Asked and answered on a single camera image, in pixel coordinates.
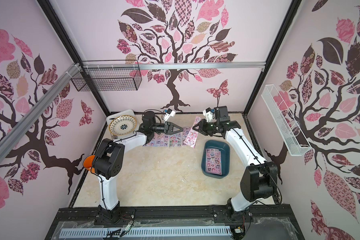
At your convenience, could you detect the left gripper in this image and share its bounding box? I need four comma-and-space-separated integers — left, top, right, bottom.
150, 121, 183, 135

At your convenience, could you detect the remaining sticker sheet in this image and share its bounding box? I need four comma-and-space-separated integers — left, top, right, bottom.
169, 133, 183, 148

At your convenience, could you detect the pink sticker sheet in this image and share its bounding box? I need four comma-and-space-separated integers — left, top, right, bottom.
155, 134, 169, 147
184, 117, 202, 148
145, 138, 156, 147

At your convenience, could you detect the teal plastic storage box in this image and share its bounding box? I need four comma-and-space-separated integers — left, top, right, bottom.
201, 140, 231, 179

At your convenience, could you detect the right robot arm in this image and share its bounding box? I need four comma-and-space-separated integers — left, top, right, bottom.
193, 106, 279, 212

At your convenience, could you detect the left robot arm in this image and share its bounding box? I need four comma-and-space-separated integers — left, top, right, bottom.
84, 109, 183, 213

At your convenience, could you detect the white square tray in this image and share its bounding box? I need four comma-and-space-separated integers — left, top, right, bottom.
106, 110, 140, 140

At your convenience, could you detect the patterned ceramic plate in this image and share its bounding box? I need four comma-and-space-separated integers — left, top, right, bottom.
109, 115, 138, 136

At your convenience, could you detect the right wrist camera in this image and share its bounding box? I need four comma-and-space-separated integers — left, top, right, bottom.
203, 108, 215, 123

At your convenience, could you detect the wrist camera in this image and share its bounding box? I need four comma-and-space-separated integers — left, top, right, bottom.
164, 109, 176, 122
203, 108, 215, 123

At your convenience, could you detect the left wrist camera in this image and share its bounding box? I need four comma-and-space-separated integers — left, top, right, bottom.
164, 109, 176, 122

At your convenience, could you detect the black wire basket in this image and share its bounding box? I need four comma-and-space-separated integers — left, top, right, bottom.
71, 60, 143, 92

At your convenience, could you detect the white wire basket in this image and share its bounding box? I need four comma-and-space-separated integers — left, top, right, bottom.
261, 85, 312, 156

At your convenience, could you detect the aluminium rail back wall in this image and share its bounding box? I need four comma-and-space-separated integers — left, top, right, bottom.
84, 62, 266, 70

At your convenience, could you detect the aluminium rail wall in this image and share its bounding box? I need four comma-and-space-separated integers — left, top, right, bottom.
84, 62, 266, 70
0, 63, 82, 163

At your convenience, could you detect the white slotted cable duct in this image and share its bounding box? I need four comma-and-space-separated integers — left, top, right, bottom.
58, 226, 232, 240

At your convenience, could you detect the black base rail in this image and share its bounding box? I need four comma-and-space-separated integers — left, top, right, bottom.
46, 205, 304, 240

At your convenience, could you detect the aluminium rail left wall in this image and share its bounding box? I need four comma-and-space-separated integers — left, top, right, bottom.
0, 63, 82, 163

